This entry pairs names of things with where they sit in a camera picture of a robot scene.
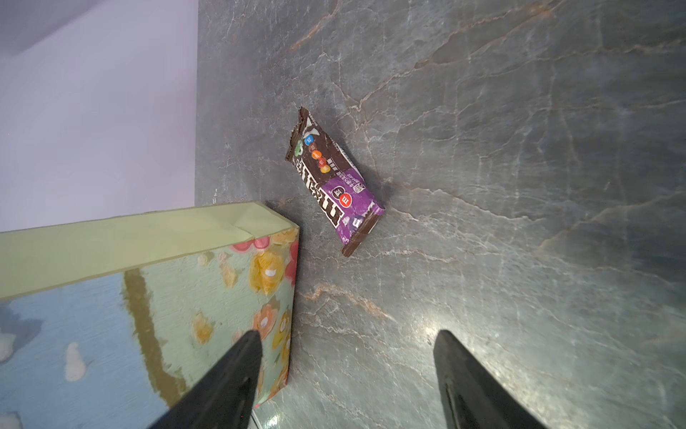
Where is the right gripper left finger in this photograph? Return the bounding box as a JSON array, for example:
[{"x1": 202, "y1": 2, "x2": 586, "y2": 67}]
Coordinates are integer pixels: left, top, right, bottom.
[{"x1": 151, "y1": 330, "x2": 263, "y2": 429}]

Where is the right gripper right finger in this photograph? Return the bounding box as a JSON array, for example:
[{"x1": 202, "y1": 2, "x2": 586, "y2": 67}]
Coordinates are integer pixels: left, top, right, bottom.
[{"x1": 433, "y1": 330, "x2": 545, "y2": 429}]

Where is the illustrated paper gift bag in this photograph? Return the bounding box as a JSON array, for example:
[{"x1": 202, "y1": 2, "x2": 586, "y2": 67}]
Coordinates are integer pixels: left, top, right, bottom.
[{"x1": 1, "y1": 202, "x2": 299, "y2": 428}]

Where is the purple M&M's packet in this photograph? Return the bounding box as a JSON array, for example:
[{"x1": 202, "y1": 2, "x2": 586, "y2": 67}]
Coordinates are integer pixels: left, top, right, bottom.
[{"x1": 285, "y1": 107, "x2": 385, "y2": 257}]

